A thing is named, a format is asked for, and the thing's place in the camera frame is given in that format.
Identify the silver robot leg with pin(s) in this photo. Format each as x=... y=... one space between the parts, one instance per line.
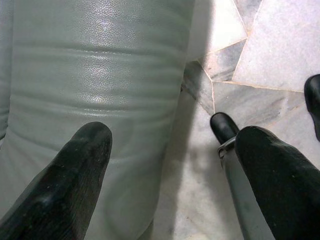
x=313 y=100
x=232 y=175

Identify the silver robot right leg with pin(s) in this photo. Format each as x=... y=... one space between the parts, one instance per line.
x=313 y=100

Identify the green leather sofa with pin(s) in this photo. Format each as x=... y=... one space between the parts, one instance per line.
x=95 y=75

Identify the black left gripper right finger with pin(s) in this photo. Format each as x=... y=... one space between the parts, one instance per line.
x=282 y=185

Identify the silver robot left leg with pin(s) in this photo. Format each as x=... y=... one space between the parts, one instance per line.
x=232 y=175

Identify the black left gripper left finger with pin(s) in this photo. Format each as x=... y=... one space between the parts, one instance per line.
x=70 y=180

